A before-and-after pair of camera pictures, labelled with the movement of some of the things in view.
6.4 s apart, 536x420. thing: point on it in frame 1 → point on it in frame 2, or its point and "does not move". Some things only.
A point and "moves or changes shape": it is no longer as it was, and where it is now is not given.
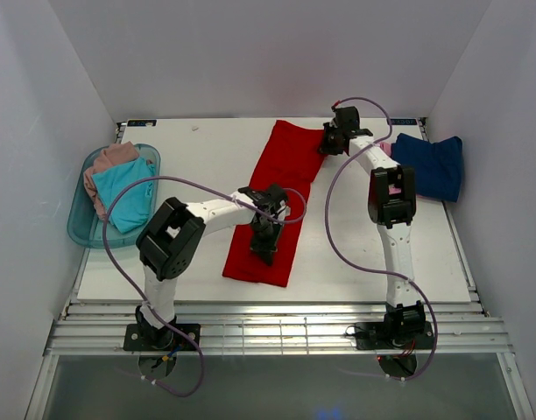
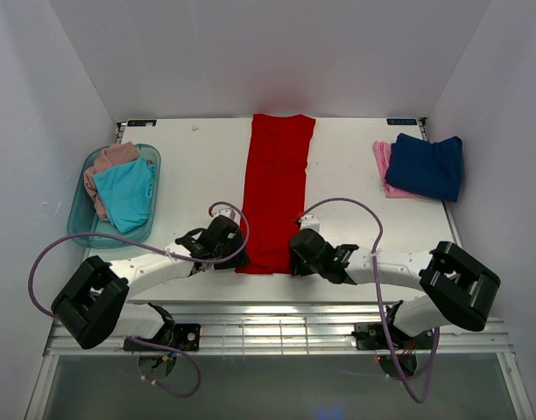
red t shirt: (288, 160) moves or changes shape
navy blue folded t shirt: (438, 166) does not move
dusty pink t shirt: (107, 157) does not move
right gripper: (324, 147) → (297, 269)
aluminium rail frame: (278, 327) does not move
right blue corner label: (404, 122) does not move
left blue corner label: (141, 122) does not move
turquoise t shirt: (131, 209) does not move
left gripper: (267, 249) → (239, 262)
